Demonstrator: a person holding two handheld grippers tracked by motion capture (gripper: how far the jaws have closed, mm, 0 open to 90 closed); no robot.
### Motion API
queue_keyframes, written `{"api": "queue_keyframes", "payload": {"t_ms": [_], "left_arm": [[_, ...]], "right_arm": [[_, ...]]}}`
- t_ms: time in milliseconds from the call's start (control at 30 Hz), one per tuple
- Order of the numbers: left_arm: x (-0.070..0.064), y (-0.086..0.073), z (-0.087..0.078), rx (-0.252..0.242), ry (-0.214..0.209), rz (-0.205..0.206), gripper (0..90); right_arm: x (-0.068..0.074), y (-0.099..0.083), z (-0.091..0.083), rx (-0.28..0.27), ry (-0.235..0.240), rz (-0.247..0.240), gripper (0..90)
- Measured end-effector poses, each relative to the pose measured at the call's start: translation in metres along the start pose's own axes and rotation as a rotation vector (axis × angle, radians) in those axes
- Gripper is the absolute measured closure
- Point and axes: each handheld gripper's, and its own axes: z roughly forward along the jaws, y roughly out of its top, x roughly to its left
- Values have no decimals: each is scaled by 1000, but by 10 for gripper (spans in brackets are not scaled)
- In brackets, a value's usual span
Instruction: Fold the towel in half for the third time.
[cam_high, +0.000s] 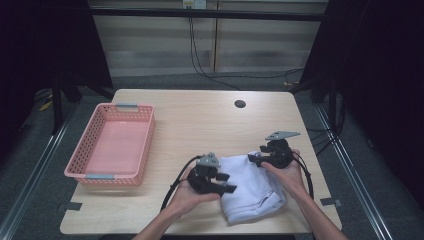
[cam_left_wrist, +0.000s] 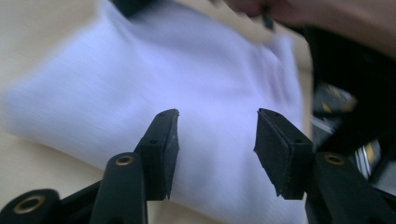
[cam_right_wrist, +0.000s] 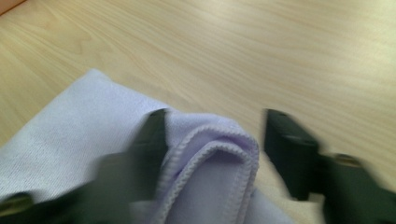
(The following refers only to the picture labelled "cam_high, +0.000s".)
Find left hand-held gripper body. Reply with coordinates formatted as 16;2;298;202
186;152;224;196

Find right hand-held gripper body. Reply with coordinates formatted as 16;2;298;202
265;130;301;170

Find white patterned cloth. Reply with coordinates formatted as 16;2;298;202
218;151;288;225

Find pink plastic basket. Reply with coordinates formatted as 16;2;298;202
63;102;156;187

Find person's left hand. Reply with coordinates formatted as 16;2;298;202
166;166;222;218

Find person's right hand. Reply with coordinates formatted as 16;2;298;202
260;149;310;202

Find black tape strip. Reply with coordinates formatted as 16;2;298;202
319;197;343;207
57;201;83;212

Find black metal stand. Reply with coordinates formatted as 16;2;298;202
288;73;338;132
49;74;116;136

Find dark curtain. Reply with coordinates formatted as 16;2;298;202
0;0;115;161
299;0;424;211

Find black horizontal bar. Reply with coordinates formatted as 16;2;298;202
89;7;326;23

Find yellow object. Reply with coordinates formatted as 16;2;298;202
38;99;54;113

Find left hand-held gripper cable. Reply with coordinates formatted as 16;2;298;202
160;154;205;212

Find black floor cables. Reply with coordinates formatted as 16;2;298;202
306;93;347;158

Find black power cable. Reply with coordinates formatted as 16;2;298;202
188;8;242;91
190;8;305;81

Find white wall socket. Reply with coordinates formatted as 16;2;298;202
182;0;208;10

